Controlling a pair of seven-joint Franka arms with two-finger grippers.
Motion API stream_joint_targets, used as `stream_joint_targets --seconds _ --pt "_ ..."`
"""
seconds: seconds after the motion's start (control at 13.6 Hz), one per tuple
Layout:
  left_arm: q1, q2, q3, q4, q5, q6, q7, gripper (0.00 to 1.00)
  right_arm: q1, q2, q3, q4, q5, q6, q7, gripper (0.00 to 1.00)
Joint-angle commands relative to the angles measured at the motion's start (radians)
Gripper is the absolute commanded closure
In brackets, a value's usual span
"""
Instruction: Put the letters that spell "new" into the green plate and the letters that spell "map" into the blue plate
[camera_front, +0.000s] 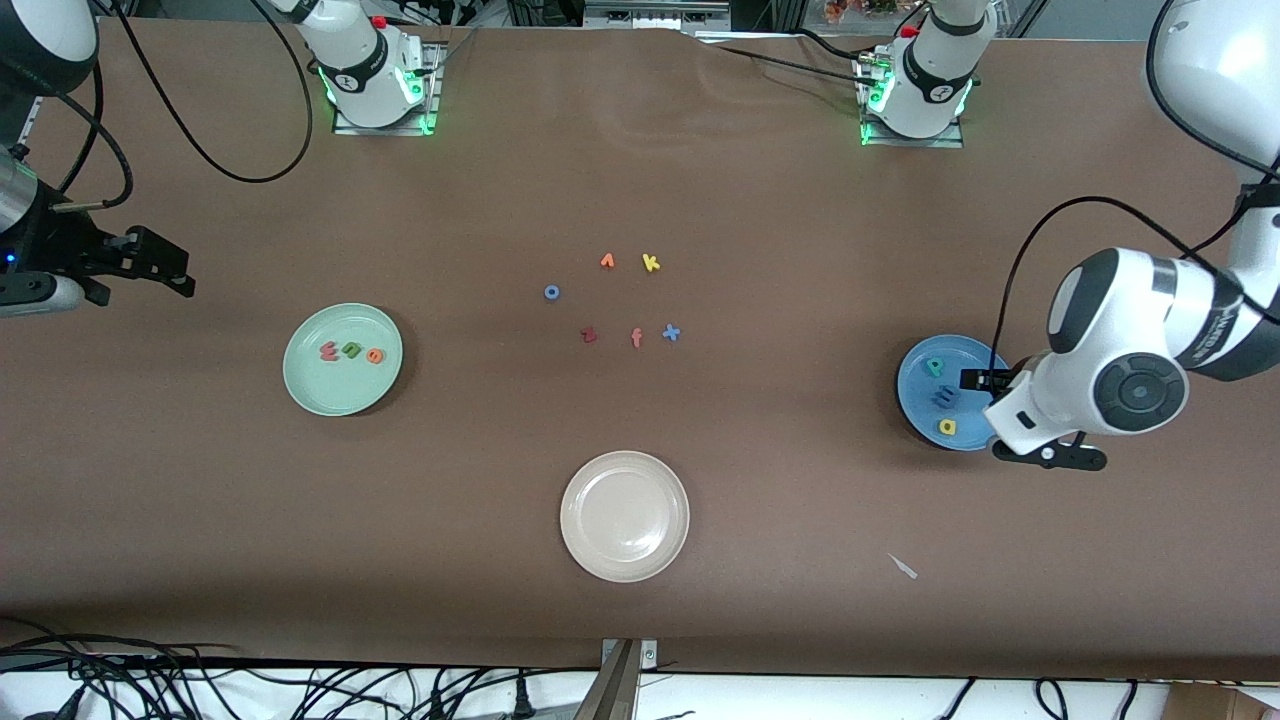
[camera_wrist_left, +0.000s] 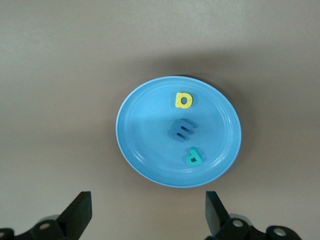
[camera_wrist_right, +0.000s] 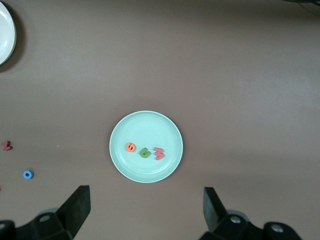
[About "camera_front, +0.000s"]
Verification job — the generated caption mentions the blue plate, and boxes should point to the blue plate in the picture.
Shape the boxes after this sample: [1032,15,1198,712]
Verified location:
[896,334,1014,453]

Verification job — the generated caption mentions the green plate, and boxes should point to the green plate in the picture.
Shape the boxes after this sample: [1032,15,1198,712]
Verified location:
[282,302,405,417]

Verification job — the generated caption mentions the brown table cover sheet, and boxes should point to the brown table cover sheet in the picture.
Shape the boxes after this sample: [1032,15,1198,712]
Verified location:
[0,18,1280,681]

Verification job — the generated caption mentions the beige plate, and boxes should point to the beige plate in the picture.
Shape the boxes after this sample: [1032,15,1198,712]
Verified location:
[559,450,691,584]

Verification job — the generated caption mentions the cardboard box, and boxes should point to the cardboard box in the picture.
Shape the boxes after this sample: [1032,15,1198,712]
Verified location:
[1163,683,1280,720]

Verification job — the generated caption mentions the grey metal box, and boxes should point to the grey metal box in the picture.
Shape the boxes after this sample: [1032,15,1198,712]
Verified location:
[583,0,733,31]

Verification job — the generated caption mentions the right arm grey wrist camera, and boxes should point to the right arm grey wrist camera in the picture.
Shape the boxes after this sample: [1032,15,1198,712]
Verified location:
[0,272,84,320]

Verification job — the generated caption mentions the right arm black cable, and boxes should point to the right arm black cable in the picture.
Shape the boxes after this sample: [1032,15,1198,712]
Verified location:
[0,0,314,213]

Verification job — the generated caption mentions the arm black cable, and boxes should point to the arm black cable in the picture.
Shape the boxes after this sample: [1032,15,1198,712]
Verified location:
[995,0,1280,367]
[0,0,314,213]

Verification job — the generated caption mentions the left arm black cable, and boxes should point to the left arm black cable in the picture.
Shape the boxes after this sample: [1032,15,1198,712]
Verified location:
[995,0,1280,367]

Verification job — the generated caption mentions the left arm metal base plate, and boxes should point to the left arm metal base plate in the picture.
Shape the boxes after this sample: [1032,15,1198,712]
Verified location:
[858,55,967,150]

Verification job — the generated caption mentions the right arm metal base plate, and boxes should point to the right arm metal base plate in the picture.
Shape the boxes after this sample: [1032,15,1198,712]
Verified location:
[333,40,443,137]

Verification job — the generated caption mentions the short black base cable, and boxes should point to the short black base cable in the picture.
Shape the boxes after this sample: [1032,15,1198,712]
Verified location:
[793,26,881,63]

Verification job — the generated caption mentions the long black base cable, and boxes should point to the long black base cable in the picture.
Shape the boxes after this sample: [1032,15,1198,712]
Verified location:
[692,40,881,91]

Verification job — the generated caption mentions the tangled black cables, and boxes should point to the tangled black cables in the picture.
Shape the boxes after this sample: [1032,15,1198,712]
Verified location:
[0,615,561,720]

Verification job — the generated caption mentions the grey metal bracket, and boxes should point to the grey metal bracket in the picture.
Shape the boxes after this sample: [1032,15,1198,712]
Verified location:
[572,638,659,720]

